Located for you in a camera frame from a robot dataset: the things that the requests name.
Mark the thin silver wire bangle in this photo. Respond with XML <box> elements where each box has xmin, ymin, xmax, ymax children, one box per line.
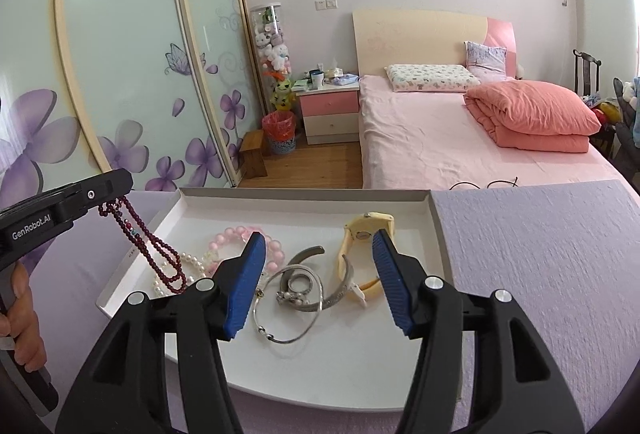
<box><xmin>252</xmin><ymin>271</ymin><xmax>323</xmax><ymax>345</ymax></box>

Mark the floral white pillow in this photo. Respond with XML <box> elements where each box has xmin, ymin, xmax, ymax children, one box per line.
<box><xmin>384</xmin><ymin>64</ymin><xmax>482</xmax><ymax>93</ymax></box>

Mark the engraved grey cuff bangle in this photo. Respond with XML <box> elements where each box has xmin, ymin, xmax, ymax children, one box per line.
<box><xmin>286</xmin><ymin>245</ymin><xmax>355</xmax><ymax>313</ymax></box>

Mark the grey jewelry tray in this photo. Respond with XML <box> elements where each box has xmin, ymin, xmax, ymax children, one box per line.
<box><xmin>95</xmin><ymin>186</ymin><xmax>461</xmax><ymax>412</ymax></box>

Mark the purple pillow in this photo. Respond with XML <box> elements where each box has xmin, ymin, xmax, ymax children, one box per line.
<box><xmin>464</xmin><ymin>41</ymin><xmax>507</xmax><ymax>82</ymax></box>

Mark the black cable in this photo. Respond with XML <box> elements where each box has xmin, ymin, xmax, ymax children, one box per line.
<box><xmin>447</xmin><ymin>179</ymin><xmax>521</xmax><ymax>191</ymax></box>

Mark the pink bed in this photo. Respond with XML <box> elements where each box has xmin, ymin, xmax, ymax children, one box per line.
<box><xmin>352</xmin><ymin>10</ymin><xmax>636</xmax><ymax>192</ymax></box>

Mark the lavender table cloth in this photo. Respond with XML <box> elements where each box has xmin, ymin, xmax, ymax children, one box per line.
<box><xmin>30</xmin><ymin>180</ymin><xmax>640</xmax><ymax>434</ymax></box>

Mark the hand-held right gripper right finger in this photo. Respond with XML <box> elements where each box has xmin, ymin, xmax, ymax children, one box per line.
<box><xmin>371</xmin><ymin>228</ymin><xmax>586</xmax><ymax>434</ymax></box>

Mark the colourful toy pile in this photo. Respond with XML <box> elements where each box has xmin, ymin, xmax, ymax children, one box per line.
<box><xmin>582</xmin><ymin>94</ymin><xmax>616</xmax><ymax>127</ymax></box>

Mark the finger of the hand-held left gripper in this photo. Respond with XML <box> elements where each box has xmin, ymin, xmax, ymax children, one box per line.
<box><xmin>60</xmin><ymin>169</ymin><xmax>134</xmax><ymax>225</ymax></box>

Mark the red trash bin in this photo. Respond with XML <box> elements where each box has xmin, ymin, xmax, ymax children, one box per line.
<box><xmin>261</xmin><ymin>111</ymin><xmax>297</xmax><ymax>156</ymax></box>

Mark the pink bead bracelet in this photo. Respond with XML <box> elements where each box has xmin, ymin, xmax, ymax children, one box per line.
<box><xmin>207</xmin><ymin>225</ymin><xmax>287</xmax><ymax>275</ymax></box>

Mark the clear plush toy tube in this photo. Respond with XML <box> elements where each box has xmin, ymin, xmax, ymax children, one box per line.
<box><xmin>249</xmin><ymin>4</ymin><xmax>291</xmax><ymax>115</ymax></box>

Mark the small wooden stool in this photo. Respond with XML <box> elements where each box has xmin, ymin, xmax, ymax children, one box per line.
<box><xmin>239</xmin><ymin>130</ymin><xmax>268</xmax><ymax>179</ymax></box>

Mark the floral glass sliding wardrobe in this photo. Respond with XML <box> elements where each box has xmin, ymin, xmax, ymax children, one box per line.
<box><xmin>0</xmin><ymin>0</ymin><xmax>268</xmax><ymax>195</ymax></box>

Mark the green yellow plush toy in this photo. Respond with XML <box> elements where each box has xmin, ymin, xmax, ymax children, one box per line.
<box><xmin>270</xmin><ymin>78</ymin><xmax>297</xmax><ymax>113</ymax></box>

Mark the cream wristwatch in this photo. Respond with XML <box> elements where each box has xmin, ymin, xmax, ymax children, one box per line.
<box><xmin>336</xmin><ymin>211</ymin><xmax>398</xmax><ymax>307</ymax></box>

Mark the white pearl bracelet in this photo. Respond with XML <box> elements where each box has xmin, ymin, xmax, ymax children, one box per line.
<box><xmin>151</xmin><ymin>251</ymin><xmax>211</xmax><ymax>299</ymax></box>

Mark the blue garment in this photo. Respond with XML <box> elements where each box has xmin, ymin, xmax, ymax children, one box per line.
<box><xmin>631</xmin><ymin>76</ymin><xmax>640</xmax><ymax>139</ymax></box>

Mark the folded pink duvet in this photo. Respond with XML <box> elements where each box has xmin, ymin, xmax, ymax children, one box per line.
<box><xmin>462</xmin><ymin>80</ymin><xmax>602</xmax><ymax>153</ymax></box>

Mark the dark wooden chair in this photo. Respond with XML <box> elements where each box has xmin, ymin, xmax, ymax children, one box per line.
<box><xmin>572</xmin><ymin>48</ymin><xmax>601</xmax><ymax>97</ymax></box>

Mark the pink white nightstand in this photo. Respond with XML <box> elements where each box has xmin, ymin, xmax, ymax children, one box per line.
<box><xmin>298</xmin><ymin>81</ymin><xmax>361</xmax><ymax>145</ymax></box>

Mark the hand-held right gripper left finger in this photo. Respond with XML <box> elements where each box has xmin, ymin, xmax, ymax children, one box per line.
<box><xmin>55</xmin><ymin>231</ymin><xmax>267</xmax><ymax>434</ymax></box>

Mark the dark red bead necklace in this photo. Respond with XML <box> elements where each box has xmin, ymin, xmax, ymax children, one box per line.
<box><xmin>97</xmin><ymin>195</ymin><xmax>187</xmax><ymax>295</ymax></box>

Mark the person's left hand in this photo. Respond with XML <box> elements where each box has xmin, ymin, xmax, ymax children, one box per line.
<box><xmin>0</xmin><ymin>264</ymin><xmax>48</xmax><ymax>367</ymax></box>

